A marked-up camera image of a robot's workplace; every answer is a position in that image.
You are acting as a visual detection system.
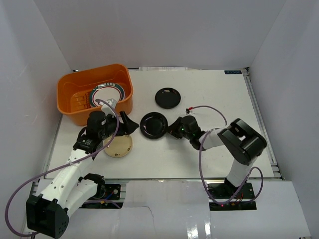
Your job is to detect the black plate front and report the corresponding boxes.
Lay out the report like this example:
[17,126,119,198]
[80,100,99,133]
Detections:
[140,112,168,140]

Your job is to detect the black plate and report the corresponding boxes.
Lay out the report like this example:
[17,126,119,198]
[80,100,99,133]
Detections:
[155,87,181,109]
[140,112,168,140]

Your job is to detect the small yellow floral plate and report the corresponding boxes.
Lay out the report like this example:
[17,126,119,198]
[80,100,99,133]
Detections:
[104,135,133,158]

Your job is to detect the white green rimmed plate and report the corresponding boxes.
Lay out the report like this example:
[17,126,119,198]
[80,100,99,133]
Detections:
[89,82,125,108]

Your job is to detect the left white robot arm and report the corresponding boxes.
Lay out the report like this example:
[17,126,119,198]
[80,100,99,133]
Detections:
[26,111,139,239]

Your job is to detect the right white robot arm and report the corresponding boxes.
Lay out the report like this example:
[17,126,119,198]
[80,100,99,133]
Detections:
[167,116,267,199]

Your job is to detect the orange plastic bin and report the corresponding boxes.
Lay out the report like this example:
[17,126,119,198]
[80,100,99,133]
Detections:
[56,64,133,126]

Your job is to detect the white papers at back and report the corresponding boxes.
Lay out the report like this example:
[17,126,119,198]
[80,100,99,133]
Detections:
[139,67,188,71]

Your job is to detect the blue table label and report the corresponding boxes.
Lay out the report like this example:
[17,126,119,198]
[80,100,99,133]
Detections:
[224,70,242,75]

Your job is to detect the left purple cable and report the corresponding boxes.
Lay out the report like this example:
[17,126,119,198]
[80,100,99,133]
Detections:
[4,99,123,237]

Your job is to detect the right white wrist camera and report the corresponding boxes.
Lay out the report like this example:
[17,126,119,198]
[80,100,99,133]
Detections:
[185,107,195,114]

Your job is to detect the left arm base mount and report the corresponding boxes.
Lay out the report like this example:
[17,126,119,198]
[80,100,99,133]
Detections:
[81,173,123,209]

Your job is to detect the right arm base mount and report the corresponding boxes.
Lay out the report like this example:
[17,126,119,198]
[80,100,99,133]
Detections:
[207,183,256,211]

